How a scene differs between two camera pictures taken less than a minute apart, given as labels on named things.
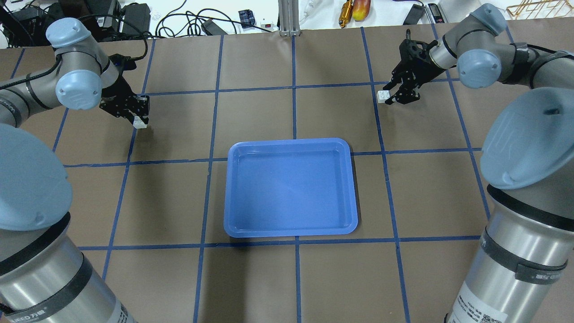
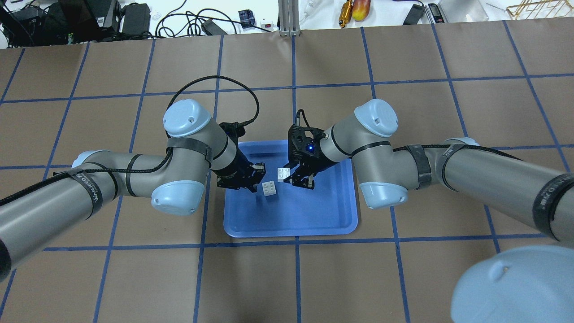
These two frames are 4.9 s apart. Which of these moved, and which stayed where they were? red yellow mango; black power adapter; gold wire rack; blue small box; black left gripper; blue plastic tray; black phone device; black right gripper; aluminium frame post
Moved: black left gripper; black right gripper
Stayed: black power adapter; blue plastic tray; black phone device; red yellow mango; aluminium frame post; blue small box; gold wire rack
